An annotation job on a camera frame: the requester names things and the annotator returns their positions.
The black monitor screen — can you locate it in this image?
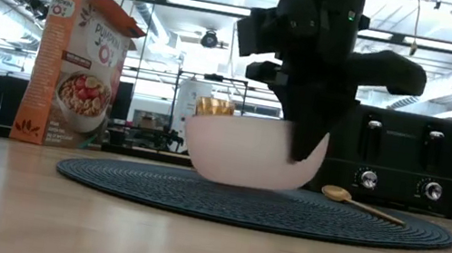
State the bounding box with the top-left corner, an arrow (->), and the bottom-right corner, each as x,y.
111,80 -> 135,123

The black four-slot toaster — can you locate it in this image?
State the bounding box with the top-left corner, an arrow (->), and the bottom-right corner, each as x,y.
305,96 -> 452,219

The orange pumpkin cereal box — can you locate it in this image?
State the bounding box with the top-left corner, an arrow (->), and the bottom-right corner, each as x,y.
7,0 -> 152,161

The dark blue round placemat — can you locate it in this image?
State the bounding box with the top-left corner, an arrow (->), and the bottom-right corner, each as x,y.
51,146 -> 452,253

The wooden spoon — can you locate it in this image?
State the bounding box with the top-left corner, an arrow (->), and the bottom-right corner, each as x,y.
317,182 -> 413,229

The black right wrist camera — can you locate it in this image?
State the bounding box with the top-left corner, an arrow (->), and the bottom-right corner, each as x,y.
226,1 -> 293,87

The black overhead frame bar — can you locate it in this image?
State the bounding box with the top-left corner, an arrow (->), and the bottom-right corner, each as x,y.
121,0 -> 452,55

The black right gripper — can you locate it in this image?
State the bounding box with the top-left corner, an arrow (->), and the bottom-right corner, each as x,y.
264,0 -> 377,171

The black tubular frame stand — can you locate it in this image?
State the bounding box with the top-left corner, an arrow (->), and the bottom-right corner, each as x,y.
163,67 -> 251,164

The amber faceted drinking glass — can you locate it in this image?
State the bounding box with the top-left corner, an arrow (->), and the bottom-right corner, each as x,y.
193,94 -> 238,123

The white round bowl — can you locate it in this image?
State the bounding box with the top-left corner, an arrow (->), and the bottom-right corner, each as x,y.
175,102 -> 332,202

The white cylindrical tank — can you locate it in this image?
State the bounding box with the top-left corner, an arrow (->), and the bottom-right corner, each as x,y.
167,76 -> 215,156

